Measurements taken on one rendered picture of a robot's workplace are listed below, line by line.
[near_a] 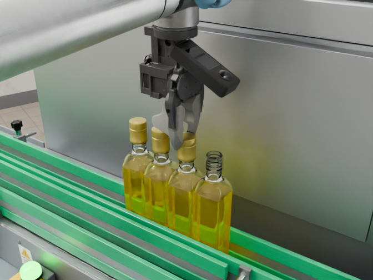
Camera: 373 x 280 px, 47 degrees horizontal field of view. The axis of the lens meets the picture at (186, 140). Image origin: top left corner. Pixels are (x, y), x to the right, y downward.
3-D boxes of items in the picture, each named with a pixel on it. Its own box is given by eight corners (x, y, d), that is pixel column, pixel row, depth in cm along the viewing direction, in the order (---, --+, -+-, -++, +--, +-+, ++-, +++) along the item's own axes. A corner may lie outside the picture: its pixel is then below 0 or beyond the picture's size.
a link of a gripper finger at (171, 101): (177, 123, 76) (181, 74, 73) (185, 125, 75) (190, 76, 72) (161, 129, 72) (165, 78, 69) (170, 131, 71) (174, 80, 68)
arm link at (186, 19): (208, -3, 68) (179, 5, 62) (207, 26, 70) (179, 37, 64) (170, -7, 72) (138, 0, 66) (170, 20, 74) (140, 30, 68)
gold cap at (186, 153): (200, 155, 79) (200, 134, 77) (189, 164, 77) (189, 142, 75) (184, 150, 81) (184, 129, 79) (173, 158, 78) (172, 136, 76)
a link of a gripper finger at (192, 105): (177, 126, 84) (172, 85, 79) (203, 134, 81) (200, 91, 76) (168, 135, 82) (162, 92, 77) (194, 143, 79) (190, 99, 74)
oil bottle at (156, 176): (182, 243, 93) (181, 158, 84) (167, 258, 89) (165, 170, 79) (161, 234, 96) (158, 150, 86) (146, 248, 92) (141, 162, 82)
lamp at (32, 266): (46, 274, 93) (45, 263, 92) (29, 286, 90) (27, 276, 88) (33, 265, 95) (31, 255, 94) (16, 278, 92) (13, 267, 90)
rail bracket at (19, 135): (44, 157, 127) (36, 116, 121) (25, 167, 122) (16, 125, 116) (35, 153, 129) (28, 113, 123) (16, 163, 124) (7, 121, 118)
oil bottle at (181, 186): (205, 253, 91) (207, 166, 81) (190, 269, 87) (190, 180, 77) (182, 243, 93) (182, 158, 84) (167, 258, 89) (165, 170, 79)
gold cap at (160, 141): (174, 148, 82) (173, 127, 80) (162, 155, 80) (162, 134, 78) (159, 143, 84) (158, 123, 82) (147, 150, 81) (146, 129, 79)
